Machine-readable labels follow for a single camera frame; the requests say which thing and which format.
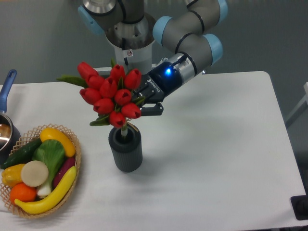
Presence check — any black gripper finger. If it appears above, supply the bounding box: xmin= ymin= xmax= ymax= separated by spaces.
xmin=140 ymin=103 xmax=164 ymax=116

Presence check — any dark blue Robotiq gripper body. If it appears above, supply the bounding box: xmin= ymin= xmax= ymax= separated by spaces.
xmin=133 ymin=62 xmax=183 ymax=104

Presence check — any red tulip bouquet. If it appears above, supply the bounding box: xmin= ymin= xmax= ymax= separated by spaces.
xmin=57 ymin=61 xmax=145 ymax=139

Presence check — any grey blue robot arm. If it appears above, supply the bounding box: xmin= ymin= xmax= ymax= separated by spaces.
xmin=78 ymin=0 xmax=228 ymax=116

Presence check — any dark grey ribbed vase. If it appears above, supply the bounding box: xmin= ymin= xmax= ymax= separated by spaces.
xmin=108 ymin=125 xmax=143 ymax=172

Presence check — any yellow squash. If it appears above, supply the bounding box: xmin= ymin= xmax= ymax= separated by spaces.
xmin=40 ymin=127 xmax=76 ymax=157

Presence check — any purple eggplant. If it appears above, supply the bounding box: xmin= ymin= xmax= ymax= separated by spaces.
xmin=53 ymin=156 xmax=75 ymax=188

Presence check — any green bok choy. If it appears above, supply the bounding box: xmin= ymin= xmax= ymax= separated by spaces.
xmin=32 ymin=140 xmax=65 ymax=199

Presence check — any yellow banana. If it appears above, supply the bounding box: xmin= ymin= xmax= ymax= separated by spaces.
xmin=14 ymin=166 xmax=77 ymax=215

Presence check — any woven wicker basket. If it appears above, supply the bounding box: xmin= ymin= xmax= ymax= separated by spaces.
xmin=0 ymin=124 xmax=81 ymax=219

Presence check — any beige round disc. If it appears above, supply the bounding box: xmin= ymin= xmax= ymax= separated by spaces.
xmin=21 ymin=160 xmax=49 ymax=187

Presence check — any green cucumber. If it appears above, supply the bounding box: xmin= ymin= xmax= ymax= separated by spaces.
xmin=0 ymin=138 xmax=42 ymax=169

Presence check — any orange fruit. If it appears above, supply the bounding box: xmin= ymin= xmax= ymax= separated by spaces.
xmin=10 ymin=183 xmax=37 ymax=205

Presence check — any yellow bell pepper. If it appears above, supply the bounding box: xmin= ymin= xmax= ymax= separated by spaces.
xmin=1 ymin=164 xmax=25 ymax=187

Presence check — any black device at edge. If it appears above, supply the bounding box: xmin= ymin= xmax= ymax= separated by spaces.
xmin=290 ymin=195 xmax=308 ymax=220

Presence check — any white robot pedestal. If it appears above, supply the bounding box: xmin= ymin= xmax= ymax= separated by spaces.
xmin=104 ymin=13 xmax=157 ymax=74

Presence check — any blue handled saucepan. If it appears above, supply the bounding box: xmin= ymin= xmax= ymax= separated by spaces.
xmin=0 ymin=69 xmax=21 ymax=164

